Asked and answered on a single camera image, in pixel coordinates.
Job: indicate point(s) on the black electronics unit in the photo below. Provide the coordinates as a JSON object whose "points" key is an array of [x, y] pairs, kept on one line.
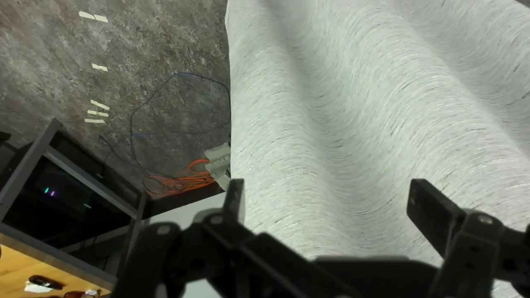
{"points": [[55, 190]]}

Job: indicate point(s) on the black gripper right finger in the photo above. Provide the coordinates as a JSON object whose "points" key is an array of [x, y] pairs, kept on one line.
{"points": [[474, 253]]}

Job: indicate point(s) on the white floor tape strip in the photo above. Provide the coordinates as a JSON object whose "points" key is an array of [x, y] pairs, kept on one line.
{"points": [[100, 66], [95, 121], [93, 17], [96, 113], [100, 104]]}

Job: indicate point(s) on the pale crumpled cloth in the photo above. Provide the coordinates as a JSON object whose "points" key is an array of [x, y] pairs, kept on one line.
{"points": [[219, 162]]}

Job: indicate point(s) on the wooden desk surface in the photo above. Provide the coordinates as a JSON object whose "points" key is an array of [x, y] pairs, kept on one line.
{"points": [[22, 265]]}

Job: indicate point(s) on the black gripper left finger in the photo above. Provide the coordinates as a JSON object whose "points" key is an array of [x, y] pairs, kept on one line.
{"points": [[146, 258]]}

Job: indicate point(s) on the black metal equipment rack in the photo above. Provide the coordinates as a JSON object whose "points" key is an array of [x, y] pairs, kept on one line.
{"points": [[27, 159]]}

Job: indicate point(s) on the grey woven fabric curtain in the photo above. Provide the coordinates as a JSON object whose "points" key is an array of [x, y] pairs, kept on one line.
{"points": [[358, 138]]}

